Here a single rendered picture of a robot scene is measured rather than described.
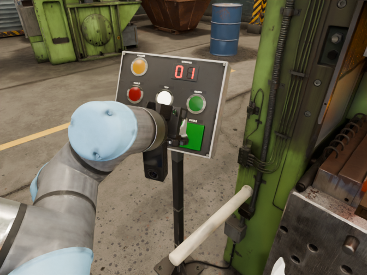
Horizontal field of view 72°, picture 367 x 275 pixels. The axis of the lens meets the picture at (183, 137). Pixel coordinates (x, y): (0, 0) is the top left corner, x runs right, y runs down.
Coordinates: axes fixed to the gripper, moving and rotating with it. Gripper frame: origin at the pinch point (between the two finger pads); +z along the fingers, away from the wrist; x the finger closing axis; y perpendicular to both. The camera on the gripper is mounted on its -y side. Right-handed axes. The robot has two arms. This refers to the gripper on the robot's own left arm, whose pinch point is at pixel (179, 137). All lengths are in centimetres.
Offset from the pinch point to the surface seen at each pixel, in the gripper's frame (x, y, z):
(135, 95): 19.8, 9.1, 10.0
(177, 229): 9, -49, 51
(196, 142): -2.2, -1.3, 9.6
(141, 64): 19.4, 18.8, 10.0
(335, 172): -39.1, -2.0, 12.0
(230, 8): 73, 208, 401
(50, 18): 347, 125, 281
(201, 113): -2.1, 7.1, 10.3
